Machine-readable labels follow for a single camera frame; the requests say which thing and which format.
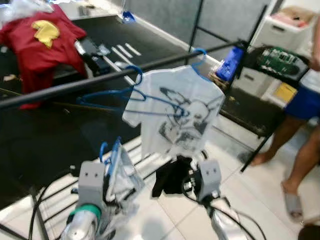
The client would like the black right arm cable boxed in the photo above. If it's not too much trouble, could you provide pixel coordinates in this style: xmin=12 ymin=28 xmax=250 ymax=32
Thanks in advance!
xmin=181 ymin=172 xmax=268 ymax=240

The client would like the red t-shirt yellow print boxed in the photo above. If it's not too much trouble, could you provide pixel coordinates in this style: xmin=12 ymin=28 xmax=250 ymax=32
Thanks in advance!
xmin=0 ymin=5 xmax=89 ymax=110

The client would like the small blue object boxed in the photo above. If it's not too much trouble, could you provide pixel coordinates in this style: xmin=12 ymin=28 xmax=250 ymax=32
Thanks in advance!
xmin=121 ymin=10 xmax=137 ymax=24

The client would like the wooden stick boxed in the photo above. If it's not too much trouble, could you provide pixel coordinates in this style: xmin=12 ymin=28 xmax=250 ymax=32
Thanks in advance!
xmin=301 ymin=215 xmax=320 ymax=226

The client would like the person in blue shorts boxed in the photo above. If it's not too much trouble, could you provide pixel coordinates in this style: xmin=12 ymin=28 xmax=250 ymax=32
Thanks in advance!
xmin=249 ymin=20 xmax=320 ymax=221

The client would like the white printed t-shirt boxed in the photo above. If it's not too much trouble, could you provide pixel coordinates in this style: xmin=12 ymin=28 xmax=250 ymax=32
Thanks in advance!
xmin=122 ymin=65 xmax=226 ymax=159

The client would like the white storage box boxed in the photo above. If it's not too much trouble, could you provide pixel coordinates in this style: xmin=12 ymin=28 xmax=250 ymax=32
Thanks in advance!
xmin=249 ymin=5 xmax=317 ymax=52

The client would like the grey slipper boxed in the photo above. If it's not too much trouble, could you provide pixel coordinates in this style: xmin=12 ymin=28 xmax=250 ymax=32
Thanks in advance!
xmin=282 ymin=181 xmax=305 ymax=222

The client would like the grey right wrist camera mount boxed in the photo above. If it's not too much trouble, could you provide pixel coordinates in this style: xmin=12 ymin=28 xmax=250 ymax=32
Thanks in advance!
xmin=196 ymin=160 xmax=222 ymax=202

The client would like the black floor mat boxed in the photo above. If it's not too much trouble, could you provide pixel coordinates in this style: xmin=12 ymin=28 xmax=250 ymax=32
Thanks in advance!
xmin=0 ymin=15 xmax=251 ymax=211

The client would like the pale grey garment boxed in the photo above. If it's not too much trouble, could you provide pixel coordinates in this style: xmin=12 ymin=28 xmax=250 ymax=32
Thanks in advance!
xmin=102 ymin=142 xmax=147 ymax=226

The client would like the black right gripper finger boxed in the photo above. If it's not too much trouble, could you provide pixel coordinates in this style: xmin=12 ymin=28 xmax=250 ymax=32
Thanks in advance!
xmin=167 ymin=155 xmax=194 ymax=175
xmin=151 ymin=170 xmax=185 ymax=198

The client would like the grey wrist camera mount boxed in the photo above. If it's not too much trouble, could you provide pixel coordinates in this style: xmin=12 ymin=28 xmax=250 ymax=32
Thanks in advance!
xmin=196 ymin=160 xmax=222 ymax=202
xmin=77 ymin=161 xmax=107 ymax=210

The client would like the black clothes rack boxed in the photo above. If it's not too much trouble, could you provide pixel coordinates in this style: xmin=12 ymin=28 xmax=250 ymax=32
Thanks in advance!
xmin=0 ymin=0 xmax=271 ymax=240

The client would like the black folding chair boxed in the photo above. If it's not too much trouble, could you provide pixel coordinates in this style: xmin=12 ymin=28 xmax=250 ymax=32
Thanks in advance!
xmin=217 ymin=44 xmax=312 ymax=173

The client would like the white box yellow label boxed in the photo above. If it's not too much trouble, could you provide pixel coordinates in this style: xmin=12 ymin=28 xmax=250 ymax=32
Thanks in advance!
xmin=232 ymin=65 xmax=302 ymax=109

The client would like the blue packet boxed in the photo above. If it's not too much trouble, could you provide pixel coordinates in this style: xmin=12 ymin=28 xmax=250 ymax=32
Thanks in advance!
xmin=215 ymin=46 xmax=246 ymax=83

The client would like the white frame workout bench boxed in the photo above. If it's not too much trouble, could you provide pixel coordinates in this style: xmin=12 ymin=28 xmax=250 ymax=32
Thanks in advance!
xmin=74 ymin=37 xmax=118 ymax=77

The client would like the white crumpled plastic bag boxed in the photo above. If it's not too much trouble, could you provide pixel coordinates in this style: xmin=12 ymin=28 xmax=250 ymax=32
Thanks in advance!
xmin=0 ymin=0 xmax=55 ymax=25

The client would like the black round object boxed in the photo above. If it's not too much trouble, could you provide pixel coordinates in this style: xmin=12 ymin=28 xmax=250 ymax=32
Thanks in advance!
xmin=297 ymin=224 xmax=320 ymax=240

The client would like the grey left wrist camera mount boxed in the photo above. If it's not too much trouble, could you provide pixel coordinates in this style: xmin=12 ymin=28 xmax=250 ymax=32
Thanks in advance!
xmin=77 ymin=161 xmax=107 ymax=210

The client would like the green circuit board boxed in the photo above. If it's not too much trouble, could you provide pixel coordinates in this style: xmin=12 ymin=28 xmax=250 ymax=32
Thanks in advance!
xmin=256 ymin=47 xmax=302 ymax=77

